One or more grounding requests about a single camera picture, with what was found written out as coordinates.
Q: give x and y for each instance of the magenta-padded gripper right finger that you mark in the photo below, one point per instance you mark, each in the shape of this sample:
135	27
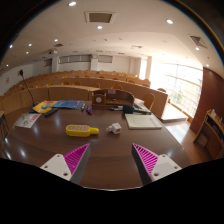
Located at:
163	166

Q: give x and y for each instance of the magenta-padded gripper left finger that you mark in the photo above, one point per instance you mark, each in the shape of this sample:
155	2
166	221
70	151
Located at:
56	166

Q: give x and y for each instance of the white charger with red switch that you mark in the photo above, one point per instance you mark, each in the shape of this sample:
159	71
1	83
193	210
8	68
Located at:
115	128

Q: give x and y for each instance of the yellow power strip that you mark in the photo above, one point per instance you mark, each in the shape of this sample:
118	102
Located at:
80	130

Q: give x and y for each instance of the white paper booklet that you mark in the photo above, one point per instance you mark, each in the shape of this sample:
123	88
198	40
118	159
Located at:
143	121

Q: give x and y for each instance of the white bag with red print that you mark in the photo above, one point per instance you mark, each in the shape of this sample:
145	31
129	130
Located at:
27	120

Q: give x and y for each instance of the black remote control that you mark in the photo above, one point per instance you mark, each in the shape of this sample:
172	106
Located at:
51	112

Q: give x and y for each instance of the wooden shelf unit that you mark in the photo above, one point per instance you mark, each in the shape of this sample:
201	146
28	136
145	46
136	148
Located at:
211	136

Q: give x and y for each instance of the yellow book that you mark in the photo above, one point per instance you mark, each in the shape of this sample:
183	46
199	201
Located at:
45	106

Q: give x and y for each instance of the white flat device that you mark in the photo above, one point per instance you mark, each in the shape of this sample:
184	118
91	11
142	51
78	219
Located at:
141	108

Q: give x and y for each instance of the blue book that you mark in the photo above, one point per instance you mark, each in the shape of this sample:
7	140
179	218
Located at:
68	104

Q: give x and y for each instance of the red marker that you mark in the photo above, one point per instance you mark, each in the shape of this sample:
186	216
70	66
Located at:
90	111

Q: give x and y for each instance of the blue marker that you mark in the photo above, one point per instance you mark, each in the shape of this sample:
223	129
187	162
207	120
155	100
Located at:
87	108
83	107

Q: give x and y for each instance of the black handheld microphone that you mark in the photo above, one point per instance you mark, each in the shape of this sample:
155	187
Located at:
128	109

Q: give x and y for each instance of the wooden lecture seat rows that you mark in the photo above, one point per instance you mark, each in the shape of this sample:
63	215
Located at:
66	91

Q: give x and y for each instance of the large bright window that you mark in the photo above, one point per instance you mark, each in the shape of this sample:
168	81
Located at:
181	86

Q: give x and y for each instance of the black gooseneck microphone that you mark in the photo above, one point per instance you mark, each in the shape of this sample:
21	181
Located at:
28	88

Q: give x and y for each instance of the wooden desk organizer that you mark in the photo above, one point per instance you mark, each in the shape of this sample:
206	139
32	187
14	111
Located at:
113	97

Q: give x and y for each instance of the ceiling projector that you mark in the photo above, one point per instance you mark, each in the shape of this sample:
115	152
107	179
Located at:
53	51

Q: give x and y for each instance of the small square ceiling vent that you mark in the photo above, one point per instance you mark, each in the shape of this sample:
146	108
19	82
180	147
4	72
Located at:
198	41

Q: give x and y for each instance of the large square ceiling vent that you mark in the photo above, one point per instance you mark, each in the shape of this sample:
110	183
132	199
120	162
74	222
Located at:
100	17

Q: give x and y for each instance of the recessed ceiling lights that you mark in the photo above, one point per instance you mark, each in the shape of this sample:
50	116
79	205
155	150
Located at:
72	3

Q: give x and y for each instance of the wide dark wall window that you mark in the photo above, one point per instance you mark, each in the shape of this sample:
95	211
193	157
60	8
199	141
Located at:
75	59

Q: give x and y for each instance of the small dark wall window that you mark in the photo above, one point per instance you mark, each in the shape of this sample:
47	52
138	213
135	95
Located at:
105	58

